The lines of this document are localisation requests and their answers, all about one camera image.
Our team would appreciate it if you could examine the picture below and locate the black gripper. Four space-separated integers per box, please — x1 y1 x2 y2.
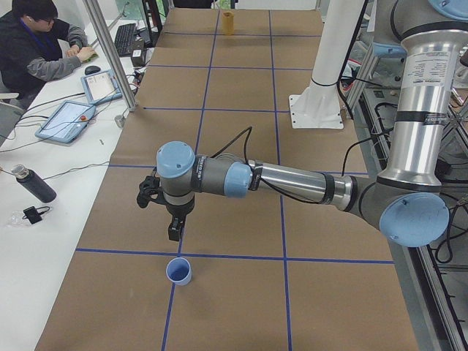
166 202 194 241

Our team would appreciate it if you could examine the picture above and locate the light blue plastic cup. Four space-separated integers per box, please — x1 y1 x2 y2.
166 257 192 286

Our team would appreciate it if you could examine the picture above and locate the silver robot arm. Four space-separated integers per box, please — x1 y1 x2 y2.
156 1 467 247

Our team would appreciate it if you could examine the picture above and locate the yellow cylindrical cup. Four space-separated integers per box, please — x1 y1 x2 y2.
222 11 234 36

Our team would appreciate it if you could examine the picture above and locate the blue teach pendant near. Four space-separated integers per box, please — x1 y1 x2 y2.
35 101 96 144

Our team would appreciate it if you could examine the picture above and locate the blue teach pendant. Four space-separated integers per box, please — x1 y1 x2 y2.
81 69 122 105
35 101 96 144

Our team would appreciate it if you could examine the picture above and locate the black water bottle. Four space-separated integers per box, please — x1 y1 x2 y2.
11 165 56 203

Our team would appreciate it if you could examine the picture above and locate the blue teach pendant far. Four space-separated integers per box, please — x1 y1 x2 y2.
81 69 122 105

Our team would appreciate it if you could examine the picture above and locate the black computer mouse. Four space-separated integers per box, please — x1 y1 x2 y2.
84 65 101 75

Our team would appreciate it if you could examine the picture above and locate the black keyboard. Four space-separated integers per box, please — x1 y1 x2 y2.
114 23 137 57

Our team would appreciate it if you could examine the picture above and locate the seated person in dark hoodie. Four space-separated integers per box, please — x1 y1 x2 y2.
1 0 95 100

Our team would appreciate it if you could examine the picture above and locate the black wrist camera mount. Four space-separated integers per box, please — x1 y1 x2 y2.
136 175 165 208

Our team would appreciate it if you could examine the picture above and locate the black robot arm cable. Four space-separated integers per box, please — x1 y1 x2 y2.
210 126 363 205

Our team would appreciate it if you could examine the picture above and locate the small black device with cable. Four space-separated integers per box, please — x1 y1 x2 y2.
23 206 51 224

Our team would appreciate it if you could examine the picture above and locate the aluminium frame post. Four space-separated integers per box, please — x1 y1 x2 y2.
83 0 137 112

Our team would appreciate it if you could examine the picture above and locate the white camera pedestal column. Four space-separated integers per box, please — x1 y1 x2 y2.
289 0 366 129

